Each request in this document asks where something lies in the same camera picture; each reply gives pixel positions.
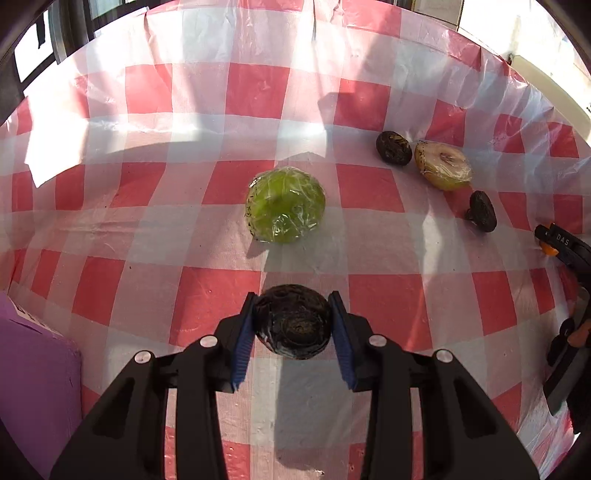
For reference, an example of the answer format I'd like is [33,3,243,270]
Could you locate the dark passion fruit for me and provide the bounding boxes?
[252,284,334,360]
[465,190,497,233]
[376,131,413,166]

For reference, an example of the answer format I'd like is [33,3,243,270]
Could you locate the halved pear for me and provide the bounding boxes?
[414,141,473,191]

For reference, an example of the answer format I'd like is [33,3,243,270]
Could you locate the green fruit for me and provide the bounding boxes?
[245,166,327,244]

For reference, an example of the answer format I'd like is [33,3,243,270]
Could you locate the orange near apple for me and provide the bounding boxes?
[540,242,559,257]

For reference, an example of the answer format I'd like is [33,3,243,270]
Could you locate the purple cardboard box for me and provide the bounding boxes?
[1,293,82,479]

